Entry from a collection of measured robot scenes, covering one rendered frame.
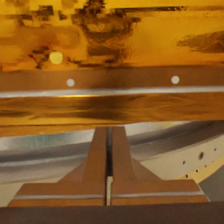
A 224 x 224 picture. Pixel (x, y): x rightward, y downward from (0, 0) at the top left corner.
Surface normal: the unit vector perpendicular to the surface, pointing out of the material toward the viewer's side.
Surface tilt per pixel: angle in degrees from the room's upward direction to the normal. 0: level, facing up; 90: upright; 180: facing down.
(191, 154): 90
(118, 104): 90
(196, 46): 126
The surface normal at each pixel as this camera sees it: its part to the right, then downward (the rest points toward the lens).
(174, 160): 0.40, 0.22
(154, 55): 0.00, 0.68
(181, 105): 0.00, 0.25
